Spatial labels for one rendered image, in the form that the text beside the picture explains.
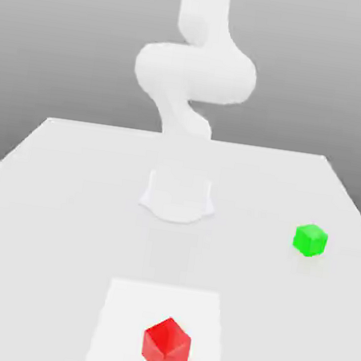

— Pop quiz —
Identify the small green cube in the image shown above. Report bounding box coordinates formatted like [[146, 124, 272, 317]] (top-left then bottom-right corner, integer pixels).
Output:
[[290, 220, 331, 261]]

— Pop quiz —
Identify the small red cube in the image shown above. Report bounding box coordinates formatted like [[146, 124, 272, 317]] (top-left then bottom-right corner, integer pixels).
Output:
[[139, 313, 195, 361]]

